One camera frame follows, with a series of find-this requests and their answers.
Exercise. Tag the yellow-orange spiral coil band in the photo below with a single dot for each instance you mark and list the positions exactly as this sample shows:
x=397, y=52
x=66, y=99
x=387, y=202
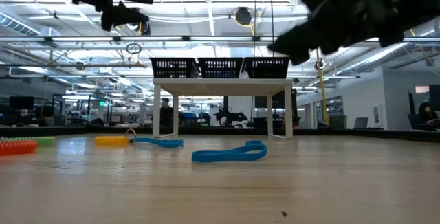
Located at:
x=110, y=141

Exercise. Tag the grey laptop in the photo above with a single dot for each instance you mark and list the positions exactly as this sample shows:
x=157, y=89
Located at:
x=361, y=123

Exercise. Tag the person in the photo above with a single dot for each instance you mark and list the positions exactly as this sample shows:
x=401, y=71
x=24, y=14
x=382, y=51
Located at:
x=426, y=114
x=166, y=114

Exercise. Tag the white wall box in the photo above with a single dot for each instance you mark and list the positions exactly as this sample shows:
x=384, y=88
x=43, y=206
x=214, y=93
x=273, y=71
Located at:
x=377, y=114

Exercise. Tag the lit wall screen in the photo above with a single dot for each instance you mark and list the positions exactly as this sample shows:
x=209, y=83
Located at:
x=421, y=89

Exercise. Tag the white riser shelf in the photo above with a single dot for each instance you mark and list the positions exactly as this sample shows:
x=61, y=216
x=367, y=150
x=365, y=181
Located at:
x=223, y=86

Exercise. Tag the red-orange spiral coil band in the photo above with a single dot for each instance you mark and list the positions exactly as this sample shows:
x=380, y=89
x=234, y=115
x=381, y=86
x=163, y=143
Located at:
x=17, y=147

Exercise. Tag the small blue background bin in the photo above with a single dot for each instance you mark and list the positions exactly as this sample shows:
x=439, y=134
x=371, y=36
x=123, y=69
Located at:
x=189, y=115

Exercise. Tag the black plastic mesh basket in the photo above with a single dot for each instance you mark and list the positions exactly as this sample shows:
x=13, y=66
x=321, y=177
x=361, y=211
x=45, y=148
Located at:
x=267, y=59
x=220, y=59
x=175, y=59

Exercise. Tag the black computer monitor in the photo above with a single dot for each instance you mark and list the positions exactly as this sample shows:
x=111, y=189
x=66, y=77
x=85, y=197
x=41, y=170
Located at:
x=434, y=97
x=21, y=102

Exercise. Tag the green spiral coil band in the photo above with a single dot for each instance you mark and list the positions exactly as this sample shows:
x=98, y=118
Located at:
x=44, y=141

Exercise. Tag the black background robot arm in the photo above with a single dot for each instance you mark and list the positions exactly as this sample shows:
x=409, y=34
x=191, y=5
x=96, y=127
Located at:
x=230, y=117

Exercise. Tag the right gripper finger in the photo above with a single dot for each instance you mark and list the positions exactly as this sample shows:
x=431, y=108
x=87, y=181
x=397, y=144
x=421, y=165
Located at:
x=309, y=35
x=309, y=55

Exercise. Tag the black aluminium rig frame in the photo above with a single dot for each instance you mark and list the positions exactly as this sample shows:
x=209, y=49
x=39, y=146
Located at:
x=378, y=134

